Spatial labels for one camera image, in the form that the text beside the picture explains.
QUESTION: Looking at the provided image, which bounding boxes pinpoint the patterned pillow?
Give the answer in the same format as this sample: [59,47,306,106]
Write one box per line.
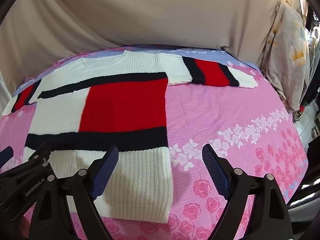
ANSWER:
[257,1,312,113]

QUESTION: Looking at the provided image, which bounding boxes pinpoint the beige backdrop cloth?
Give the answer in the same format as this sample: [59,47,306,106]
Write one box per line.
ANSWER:
[0,0,310,100]

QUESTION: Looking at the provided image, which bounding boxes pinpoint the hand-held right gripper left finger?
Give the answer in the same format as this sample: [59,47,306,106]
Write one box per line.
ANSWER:
[30,145,120,240]

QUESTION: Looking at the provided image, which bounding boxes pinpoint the dark hanging clothes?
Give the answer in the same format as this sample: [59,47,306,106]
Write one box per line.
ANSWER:
[304,5,320,108]

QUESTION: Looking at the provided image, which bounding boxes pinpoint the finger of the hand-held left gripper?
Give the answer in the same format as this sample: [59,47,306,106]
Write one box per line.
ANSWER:
[0,146,14,167]
[25,142,56,178]

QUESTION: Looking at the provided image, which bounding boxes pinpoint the white red black knit sweater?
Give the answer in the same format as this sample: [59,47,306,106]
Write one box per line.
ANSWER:
[2,50,258,224]

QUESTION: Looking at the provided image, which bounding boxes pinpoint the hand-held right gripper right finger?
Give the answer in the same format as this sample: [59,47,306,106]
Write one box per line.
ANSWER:
[202,144,293,240]

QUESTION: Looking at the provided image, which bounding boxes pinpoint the pink floral bed sheet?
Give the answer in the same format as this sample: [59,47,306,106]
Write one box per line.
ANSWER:
[0,44,308,240]

